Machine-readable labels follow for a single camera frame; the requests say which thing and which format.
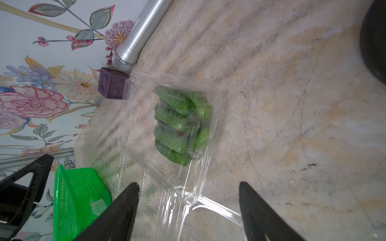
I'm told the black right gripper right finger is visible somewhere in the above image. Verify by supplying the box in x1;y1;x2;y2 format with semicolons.
239;182;304;241

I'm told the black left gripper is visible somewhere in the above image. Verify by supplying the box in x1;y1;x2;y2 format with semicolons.
1;154;54;241

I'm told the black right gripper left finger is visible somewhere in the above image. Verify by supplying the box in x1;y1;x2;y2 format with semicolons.
74;182;140;241

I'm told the clear pepper clamshell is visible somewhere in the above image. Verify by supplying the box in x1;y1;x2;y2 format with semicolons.
119;70;222;203
133;173;246;241

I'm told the green plastic basket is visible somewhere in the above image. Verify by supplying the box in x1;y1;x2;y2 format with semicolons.
53;165;112;241

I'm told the purple foam microphone cube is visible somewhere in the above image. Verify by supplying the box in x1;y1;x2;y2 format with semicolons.
98;67;129;100

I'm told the black microphone stand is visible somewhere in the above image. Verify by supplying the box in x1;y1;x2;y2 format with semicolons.
359;0;386;84

